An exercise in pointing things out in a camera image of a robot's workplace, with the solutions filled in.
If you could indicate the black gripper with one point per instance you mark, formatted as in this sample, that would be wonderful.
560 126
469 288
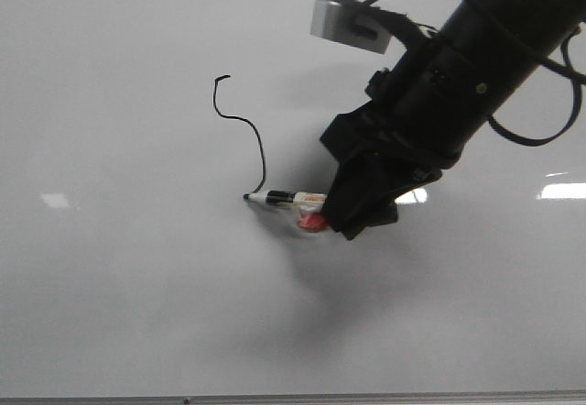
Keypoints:
405 134

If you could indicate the black white whiteboard marker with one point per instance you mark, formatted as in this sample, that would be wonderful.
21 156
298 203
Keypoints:
306 207

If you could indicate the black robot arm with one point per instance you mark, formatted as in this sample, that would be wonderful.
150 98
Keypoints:
492 45

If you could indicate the white whiteboard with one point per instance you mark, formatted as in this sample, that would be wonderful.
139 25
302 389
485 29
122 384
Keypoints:
131 265

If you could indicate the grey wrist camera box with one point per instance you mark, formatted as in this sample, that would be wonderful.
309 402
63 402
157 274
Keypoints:
333 20

